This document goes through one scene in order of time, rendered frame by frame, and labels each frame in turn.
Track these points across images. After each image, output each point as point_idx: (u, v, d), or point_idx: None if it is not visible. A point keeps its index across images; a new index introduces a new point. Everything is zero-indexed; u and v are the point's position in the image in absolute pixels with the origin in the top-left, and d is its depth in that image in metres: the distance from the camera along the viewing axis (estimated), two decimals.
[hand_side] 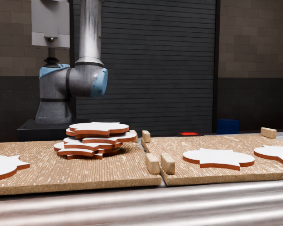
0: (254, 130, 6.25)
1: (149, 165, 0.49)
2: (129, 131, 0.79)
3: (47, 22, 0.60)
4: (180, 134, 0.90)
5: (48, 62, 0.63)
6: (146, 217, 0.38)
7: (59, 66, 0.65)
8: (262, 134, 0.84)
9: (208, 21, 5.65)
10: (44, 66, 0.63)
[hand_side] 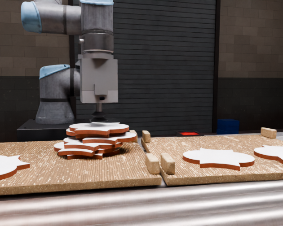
0: (254, 130, 6.25)
1: (149, 165, 0.49)
2: (129, 131, 0.79)
3: (97, 80, 0.61)
4: (180, 134, 0.90)
5: (96, 116, 0.64)
6: (146, 217, 0.38)
7: (106, 119, 0.65)
8: (262, 134, 0.84)
9: (208, 21, 5.65)
10: (92, 120, 0.64)
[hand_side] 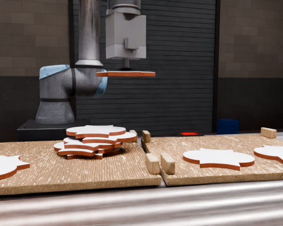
0: (254, 130, 6.25)
1: (149, 165, 0.49)
2: (129, 131, 0.79)
3: (128, 34, 0.63)
4: (180, 134, 0.90)
5: (125, 67, 0.65)
6: (146, 217, 0.38)
7: (133, 71, 0.67)
8: (262, 134, 0.84)
9: (208, 21, 5.65)
10: (121, 71, 0.65)
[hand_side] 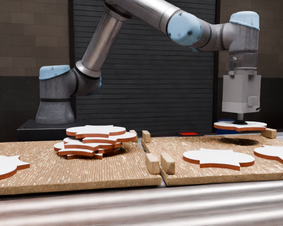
0: None
1: (149, 165, 0.49)
2: (129, 131, 0.79)
3: (249, 93, 0.71)
4: (180, 134, 0.90)
5: (242, 119, 0.74)
6: (146, 217, 0.38)
7: (245, 122, 0.76)
8: (262, 134, 0.84)
9: (208, 21, 5.65)
10: (239, 123, 0.73)
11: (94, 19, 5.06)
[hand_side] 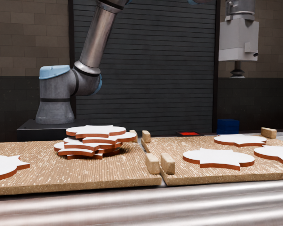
0: (254, 130, 6.25)
1: (149, 165, 0.49)
2: (129, 131, 0.79)
3: (246, 39, 0.68)
4: (180, 134, 0.90)
5: (239, 73, 0.71)
6: (146, 217, 0.38)
7: (242, 76, 0.73)
8: (262, 134, 0.84)
9: (208, 21, 5.65)
10: (236, 77, 0.71)
11: None
